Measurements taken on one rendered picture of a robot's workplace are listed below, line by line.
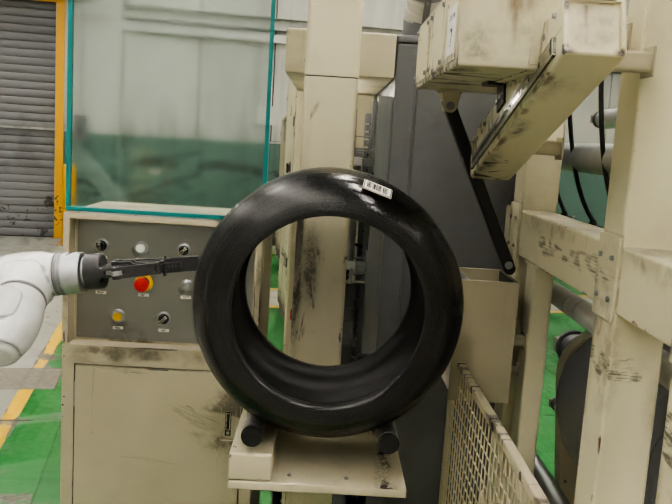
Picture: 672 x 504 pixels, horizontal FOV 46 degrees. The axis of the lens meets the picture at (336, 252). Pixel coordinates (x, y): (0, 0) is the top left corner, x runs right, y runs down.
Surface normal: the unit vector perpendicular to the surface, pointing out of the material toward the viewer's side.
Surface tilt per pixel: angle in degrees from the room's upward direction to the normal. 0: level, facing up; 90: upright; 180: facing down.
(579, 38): 72
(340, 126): 90
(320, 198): 79
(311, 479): 0
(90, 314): 90
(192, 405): 90
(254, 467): 90
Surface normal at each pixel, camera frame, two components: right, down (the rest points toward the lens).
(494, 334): 0.01, 0.14
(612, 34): 0.03, -0.17
